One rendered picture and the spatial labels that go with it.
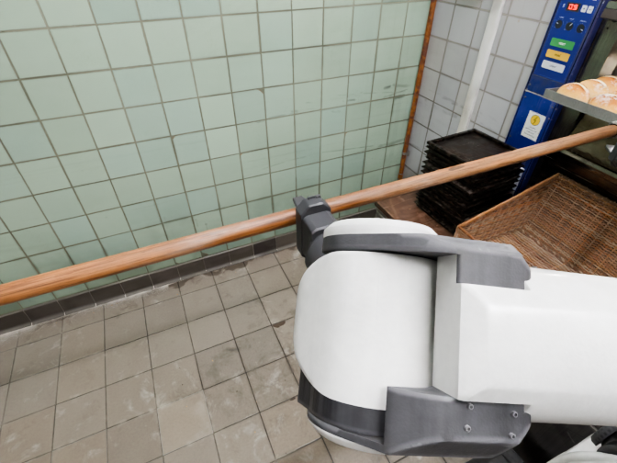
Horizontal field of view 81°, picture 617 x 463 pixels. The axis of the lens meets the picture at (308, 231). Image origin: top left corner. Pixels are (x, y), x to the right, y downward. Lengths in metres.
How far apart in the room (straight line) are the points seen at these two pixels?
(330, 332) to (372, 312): 0.03
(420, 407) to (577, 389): 0.08
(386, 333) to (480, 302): 0.05
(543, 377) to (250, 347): 1.74
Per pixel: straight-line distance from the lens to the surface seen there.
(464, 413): 0.21
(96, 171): 1.88
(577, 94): 1.40
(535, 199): 1.74
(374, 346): 0.21
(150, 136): 1.81
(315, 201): 0.58
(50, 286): 0.65
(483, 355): 0.20
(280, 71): 1.85
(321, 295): 0.23
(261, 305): 2.05
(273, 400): 1.76
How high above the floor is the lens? 1.59
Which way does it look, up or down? 40 degrees down
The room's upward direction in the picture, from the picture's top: straight up
